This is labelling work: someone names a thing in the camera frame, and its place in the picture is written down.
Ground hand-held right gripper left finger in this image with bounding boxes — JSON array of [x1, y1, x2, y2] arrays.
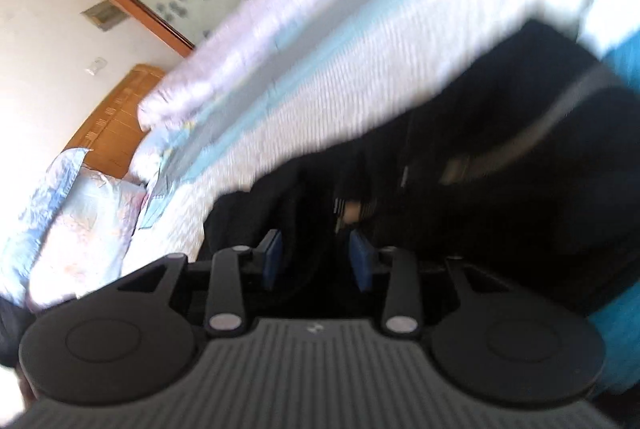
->
[[116, 229, 284, 336]]

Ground lilac floral duvet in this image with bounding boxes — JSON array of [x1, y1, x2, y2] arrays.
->
[[137, 0, 451, 132]]

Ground teal and white patterned bedspread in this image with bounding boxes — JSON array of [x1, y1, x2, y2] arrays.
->
[[25, 0, 640, 412]]

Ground grey wall panel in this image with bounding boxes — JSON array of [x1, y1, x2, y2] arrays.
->
[[81, 1, 127, 30]]

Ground wooden headboard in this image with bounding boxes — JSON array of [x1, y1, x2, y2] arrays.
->
[[65, 64, 167, 182]]

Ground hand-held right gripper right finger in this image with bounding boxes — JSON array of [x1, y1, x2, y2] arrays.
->
[[349, 229, 517, 336]]

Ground black pants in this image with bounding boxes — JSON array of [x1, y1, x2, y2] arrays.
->
[[202, 19, 640, 316]]

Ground pale floral pillow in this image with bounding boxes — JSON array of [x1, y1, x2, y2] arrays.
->
[[0, 148, 149, 310]]

